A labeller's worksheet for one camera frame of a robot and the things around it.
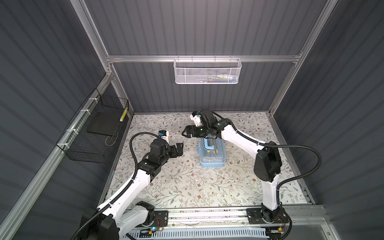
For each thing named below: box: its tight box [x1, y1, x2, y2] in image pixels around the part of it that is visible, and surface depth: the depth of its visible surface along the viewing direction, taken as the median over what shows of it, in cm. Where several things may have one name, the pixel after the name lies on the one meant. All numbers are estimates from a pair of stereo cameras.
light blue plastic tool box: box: [197, 137, 227, 168], surface depth 89 cm
